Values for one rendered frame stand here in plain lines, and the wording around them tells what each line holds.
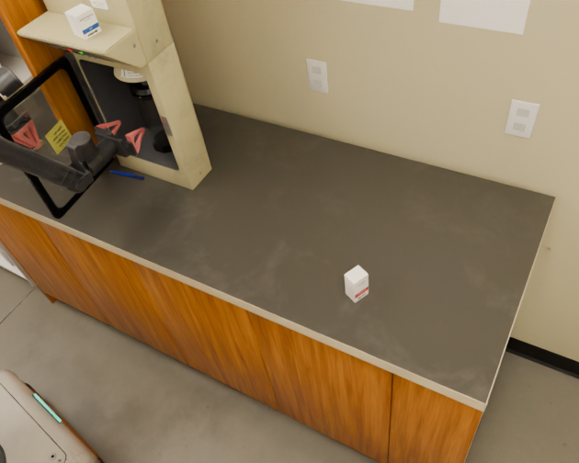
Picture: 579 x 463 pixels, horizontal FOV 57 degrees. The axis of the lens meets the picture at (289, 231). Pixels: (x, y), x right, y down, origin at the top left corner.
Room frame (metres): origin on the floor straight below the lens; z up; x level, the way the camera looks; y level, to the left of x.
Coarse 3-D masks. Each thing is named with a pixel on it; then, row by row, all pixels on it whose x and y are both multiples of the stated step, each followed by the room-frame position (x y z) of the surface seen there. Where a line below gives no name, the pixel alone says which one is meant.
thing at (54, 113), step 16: (32, 80) 1.37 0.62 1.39; (48, 80) 1.41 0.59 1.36; (64, 80) 1.45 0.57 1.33; (32, 96) 1.35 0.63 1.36; (48, 96) 1.39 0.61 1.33; (64, 96) 1.43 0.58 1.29; (16, 112) 1.29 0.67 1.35; (32, 112) 1.33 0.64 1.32; (48, 112) 1.36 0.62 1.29; (64, 112) 1.41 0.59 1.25; (80, 112) 1.45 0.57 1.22; (16, 128) 1.27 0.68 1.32; (32, 128) 1.31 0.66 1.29; (48, 128) 1.34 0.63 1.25; (64, 128) 1.38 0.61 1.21; (80, 128) 1.43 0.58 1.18; (32, 144) 1.28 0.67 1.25; (48, 144) 1.32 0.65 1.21; (64, 144) 1.36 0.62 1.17; (64, 160) 1.34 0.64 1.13; (48, 192) 1.25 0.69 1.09; (64, 192) 1.29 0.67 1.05; (48, 208) 1.23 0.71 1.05
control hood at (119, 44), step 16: (48, 16) 1.47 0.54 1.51; (64, 16) 1.45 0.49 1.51; (32, 32) 1.39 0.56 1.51; (48, 32) 1.38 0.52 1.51; (64, 32) 1.36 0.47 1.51; (112, 32) 1.31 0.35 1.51; (128, 32) 1.30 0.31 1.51; (80, 48) 1.27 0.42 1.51; (96, 48) 1.25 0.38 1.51; (112, 48) 1.24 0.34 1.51; (128, 48) 1.28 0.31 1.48; (128, 64) 1.30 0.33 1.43; (144, 64) 1.30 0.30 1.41
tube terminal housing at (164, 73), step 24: (48, 0) 1.49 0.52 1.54; (72, 0) 1.43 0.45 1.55; (120, 0) 1.32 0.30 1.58; (144, 0) 1.36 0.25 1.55; (120, 24) 1.34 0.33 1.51; (144, 24) 1.34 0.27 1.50; (168, 24) 1.56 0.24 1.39; (144, 48) 1.32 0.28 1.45; (168, 48) 1.38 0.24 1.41; (144, 72) 1.33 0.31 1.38; (168, 72) 1.36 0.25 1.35; (168, 96) 1.34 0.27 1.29; (168, 120) 1.32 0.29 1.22; (192, 120) 1.39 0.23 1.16; (192, 144) 1.36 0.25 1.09; (144, 168) 1.43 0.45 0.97; (168, 168) 1.36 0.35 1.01; (192, 168) 1.34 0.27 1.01
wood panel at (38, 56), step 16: (0, 0) 1.47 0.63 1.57; (16, 0) 1.50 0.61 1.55; (32, 0) 1.54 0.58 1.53; (0, 16) 1.48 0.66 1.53; (16, 16) 1.49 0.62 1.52; (32, 16) 1.52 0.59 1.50; (16, 32) 1.47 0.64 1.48; (32, 48) 1.49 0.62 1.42; (48, 48) 1.52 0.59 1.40; (32, 64) 1.47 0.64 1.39; (48, 64) 1.50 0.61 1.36
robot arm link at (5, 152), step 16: (0, 144) 1.07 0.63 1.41; (16, 144) 1.11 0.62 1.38; (0, 160) 1.06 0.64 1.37; (16, 160) 1.09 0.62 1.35; (32, 160) 1.11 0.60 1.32; (48, 160) 1.14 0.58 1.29; (48, 176) 1.13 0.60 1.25; (64, 176) 1.15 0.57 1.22; (80, 176) 1.18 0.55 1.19; (80, 192) 1.17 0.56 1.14
